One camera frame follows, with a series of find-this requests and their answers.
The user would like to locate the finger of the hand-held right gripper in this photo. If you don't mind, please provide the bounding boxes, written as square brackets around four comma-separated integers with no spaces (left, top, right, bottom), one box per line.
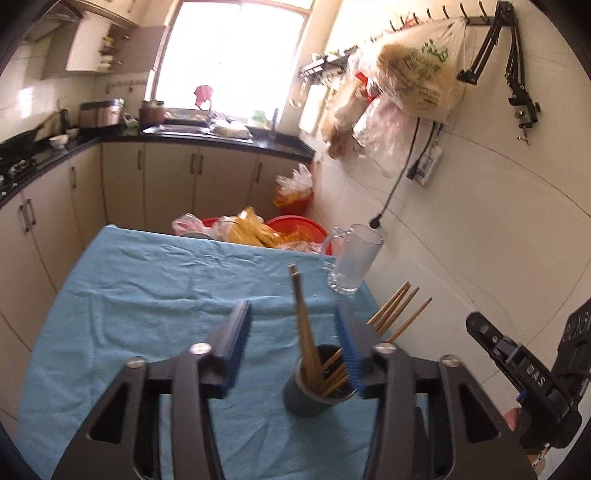
[465,312,518,367]

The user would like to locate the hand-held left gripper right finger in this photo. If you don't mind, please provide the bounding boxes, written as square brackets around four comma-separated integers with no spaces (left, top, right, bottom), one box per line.
[332,299,540,480]

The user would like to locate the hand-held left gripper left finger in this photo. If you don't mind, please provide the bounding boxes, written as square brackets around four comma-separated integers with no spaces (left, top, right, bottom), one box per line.
[51,299,253,480]

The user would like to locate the bunch of wooden chopsticks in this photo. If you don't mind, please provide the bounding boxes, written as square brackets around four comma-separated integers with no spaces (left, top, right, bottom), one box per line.
[288,263,433,398]

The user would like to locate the dark grey chopstick holder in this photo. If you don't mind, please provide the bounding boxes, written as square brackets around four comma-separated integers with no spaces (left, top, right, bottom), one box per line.
[283,344,358,418]

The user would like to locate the person's right hand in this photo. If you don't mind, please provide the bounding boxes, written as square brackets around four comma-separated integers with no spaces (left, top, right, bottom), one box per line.
[505,407,549,470]

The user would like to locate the clear glass mug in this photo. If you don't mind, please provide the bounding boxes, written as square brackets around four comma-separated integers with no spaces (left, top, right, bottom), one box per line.
[321,224,385,296]

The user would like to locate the blue table cloth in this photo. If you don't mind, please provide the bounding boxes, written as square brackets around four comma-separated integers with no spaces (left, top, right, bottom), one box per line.
[16,224,428,480]

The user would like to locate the yellow plastic bag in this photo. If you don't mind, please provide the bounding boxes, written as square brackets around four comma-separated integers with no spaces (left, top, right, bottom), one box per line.
[226,207,324,254]

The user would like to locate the orange bin with plastic bag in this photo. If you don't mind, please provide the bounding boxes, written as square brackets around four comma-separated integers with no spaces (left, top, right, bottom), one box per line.
[274,164,315,216]

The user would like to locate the beige lower cabinets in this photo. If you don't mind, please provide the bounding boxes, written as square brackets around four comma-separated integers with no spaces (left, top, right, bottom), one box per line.
[0,141,315,416]

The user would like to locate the black kitchen countertop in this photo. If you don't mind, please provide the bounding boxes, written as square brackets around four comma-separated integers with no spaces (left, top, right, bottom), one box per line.
[0,124,317,208]

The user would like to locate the steel pot lid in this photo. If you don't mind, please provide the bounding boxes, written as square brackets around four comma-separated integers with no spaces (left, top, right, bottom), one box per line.
[210,121,250,137]

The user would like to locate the steel kitchen sink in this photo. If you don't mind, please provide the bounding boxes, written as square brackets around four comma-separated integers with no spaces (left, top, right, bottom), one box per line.
[143,122,254,141]

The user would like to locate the bunch of hanging plastic bags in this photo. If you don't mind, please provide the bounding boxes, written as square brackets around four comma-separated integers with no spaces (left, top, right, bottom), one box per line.
[318,41,416,178]

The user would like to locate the white cutting board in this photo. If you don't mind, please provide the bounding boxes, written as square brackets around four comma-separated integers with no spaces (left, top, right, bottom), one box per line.
[298,85,328,134]

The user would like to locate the brown cooking pot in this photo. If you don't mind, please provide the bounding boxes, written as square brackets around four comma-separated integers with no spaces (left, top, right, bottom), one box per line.
[140,100,165,127]

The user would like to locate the silver rice cooker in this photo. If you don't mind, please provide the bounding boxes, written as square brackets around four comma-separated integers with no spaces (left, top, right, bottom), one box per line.
[78,98,124,129]

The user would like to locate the clear green-printed plastic bag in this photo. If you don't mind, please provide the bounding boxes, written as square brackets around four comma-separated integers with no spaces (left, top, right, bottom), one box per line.
[376,21,465,123]

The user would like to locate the black gas stove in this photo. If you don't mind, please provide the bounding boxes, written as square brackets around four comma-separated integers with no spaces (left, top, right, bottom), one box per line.
[0,154,51,190]

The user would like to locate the kitchen window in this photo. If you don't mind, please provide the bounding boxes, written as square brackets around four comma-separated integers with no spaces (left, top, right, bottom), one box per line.
[154,0,342,123]

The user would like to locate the black wok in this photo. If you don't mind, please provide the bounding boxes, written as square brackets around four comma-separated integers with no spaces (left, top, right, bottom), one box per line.
[0,111,70,160]

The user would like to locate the beige upper cabinet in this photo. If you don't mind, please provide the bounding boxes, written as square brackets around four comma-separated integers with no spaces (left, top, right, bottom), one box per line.
[65,14,167,77]

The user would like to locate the range hood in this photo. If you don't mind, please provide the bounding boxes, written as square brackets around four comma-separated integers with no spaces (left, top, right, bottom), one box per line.
[23,0,86,42]

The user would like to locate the black power cable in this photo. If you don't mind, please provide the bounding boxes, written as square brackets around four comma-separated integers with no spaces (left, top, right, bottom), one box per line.
[369,115,421,229]

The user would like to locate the white wall socket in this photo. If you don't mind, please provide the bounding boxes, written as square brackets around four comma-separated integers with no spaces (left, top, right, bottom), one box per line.
[406,145,444,185]

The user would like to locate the metal wall rack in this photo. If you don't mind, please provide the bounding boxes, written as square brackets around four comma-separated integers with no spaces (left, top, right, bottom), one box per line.
[299,46,358,86]

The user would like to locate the black wall hook rail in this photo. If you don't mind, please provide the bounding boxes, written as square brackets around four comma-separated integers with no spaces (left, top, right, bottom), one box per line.
[388,0,502,31]

